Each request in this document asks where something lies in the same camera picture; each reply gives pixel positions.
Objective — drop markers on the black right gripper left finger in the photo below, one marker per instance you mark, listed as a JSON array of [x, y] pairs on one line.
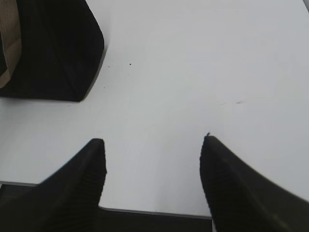
[[67, 201]]

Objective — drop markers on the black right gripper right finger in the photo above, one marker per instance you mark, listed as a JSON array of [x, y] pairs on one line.
[[242, 200]]

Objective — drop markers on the black canvas tote bag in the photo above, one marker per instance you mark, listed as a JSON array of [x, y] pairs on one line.
[[61, 51]]

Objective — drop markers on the tan front bag handle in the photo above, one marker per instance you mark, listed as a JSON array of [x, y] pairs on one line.
[[10, 39]]

